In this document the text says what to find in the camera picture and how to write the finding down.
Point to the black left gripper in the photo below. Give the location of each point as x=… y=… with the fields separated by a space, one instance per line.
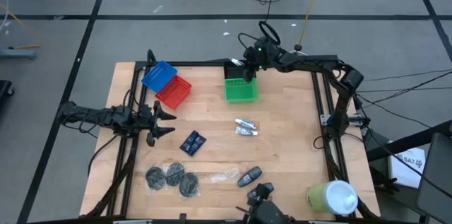
x=146 y=121

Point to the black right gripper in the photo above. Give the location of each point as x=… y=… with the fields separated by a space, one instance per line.
x=263 y=56

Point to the dark blue packet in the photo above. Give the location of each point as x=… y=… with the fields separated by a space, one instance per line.
x=197 y=145
x=188 y=140

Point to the clear plastic bag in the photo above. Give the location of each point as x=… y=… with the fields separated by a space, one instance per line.
x=224 y=176

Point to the dark grey oval case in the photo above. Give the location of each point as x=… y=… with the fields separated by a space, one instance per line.
x=265 y=187
x=249 y=177

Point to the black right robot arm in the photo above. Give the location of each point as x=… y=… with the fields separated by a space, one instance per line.
x=340 y=105

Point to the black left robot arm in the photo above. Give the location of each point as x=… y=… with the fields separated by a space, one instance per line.
x=102 y=117

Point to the black plastic basket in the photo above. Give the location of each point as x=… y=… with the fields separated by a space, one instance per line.
x=231 y=72

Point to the green plastic basket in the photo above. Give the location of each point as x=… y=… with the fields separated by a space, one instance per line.
x=240 y=91

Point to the red plastic basket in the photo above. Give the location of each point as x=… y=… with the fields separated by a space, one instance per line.
x=173 y=92

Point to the blue plastic basket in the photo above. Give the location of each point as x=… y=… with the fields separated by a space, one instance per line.
x=159 y=75

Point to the black round wrapped pad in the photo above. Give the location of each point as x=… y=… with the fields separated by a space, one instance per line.
x=189 y=184
x=155 y=178
x=175 y=174

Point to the small black knob stand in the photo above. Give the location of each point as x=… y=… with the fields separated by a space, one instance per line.
x=298 y=47

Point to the black bulky device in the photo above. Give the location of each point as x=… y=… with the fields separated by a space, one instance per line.
x=268 y=213

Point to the green bottle with white cap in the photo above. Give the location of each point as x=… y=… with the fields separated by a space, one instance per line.
x=318 y=197

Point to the grey metal bar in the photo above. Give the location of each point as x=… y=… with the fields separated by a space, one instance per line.
x=17 y=54

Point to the black object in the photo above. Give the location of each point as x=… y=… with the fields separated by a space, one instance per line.
x=4 y=89

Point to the black diagonal bar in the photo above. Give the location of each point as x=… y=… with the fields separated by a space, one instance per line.
x=409 y=142

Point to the white printed cardboard box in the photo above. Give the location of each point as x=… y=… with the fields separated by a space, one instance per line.
x=406 y=171

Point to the black flat panel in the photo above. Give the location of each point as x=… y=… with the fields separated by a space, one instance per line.
x=438 y=181

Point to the black aluminium table frame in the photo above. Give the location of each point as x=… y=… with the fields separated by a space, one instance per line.
x=197 y=64

